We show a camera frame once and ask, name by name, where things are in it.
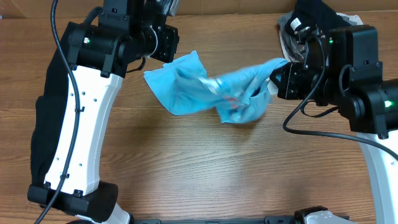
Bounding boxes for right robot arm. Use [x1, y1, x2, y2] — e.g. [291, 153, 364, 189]
[270, 25, 397, 223]

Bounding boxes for light blue printed t-shirt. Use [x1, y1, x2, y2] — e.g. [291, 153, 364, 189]
[144, 51, 287, 124]

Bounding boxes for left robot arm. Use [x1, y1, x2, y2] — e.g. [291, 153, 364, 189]
[27, 0, 179, 223]

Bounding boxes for beige folded garment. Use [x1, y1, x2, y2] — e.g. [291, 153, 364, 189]
[279, 12, 364, 63]

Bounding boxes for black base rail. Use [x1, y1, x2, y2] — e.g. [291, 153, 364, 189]
[130, 215, 351, 224]

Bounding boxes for grey folded garment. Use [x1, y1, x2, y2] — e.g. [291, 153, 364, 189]
[277, 11, 358, 63]

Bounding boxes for black t-shirt on left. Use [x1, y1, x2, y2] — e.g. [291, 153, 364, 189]
[30, 50, 68, 185]

